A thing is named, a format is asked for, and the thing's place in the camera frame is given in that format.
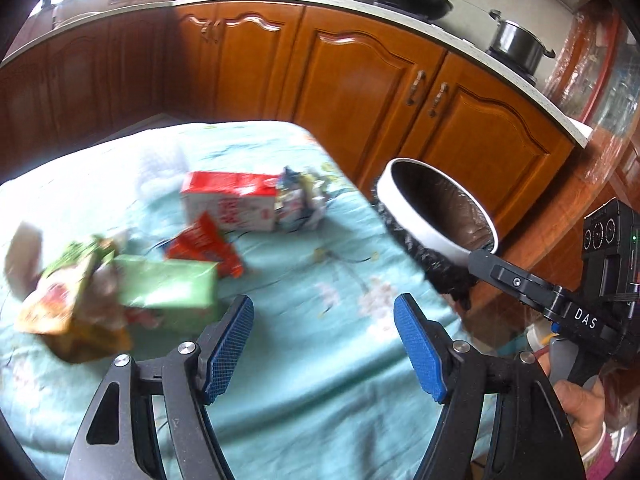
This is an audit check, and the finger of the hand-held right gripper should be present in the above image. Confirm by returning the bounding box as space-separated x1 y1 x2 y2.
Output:
468 249 570 322

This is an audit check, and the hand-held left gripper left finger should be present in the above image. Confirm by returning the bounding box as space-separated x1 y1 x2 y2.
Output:
62 294 256 480

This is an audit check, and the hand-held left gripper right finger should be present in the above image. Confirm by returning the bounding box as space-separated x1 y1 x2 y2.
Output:
393 293 586 480

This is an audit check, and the green carton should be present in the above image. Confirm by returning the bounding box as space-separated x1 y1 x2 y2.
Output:
114 254 224 334

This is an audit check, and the red snack packet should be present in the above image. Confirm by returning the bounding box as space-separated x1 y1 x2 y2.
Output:
164 212 245 279

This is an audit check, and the white round waste bin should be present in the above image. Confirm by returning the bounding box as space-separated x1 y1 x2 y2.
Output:
375 158 501 267

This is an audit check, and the red and white carton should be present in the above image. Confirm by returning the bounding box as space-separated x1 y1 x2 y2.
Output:
180 171 279 232

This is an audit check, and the blue silver wrapper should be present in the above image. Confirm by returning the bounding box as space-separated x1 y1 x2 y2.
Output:
274 166 332 234

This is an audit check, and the orange yellow snack bag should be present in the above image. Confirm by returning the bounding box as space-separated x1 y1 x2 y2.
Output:
14 236 134 365

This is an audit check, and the person's right forearm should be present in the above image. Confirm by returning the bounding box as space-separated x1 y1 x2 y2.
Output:
582 422 636 480

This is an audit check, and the person's right hand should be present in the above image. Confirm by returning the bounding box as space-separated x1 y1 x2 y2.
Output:
542 355 608 463

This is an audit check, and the teal floral tablecloth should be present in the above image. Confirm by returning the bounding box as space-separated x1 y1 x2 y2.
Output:
0 120 501 480

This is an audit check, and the clear plastic sheet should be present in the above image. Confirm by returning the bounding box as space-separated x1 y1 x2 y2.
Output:
542 0 640 138

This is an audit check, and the grey kitchen countertop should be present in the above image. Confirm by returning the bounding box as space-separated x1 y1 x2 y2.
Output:
0 0 593 150

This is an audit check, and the steel cooking pot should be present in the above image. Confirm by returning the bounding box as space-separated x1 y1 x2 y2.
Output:
487 9 557 74

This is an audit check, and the wooden kitchen cabinet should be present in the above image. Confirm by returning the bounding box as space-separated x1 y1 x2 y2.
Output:
0 1 576 256

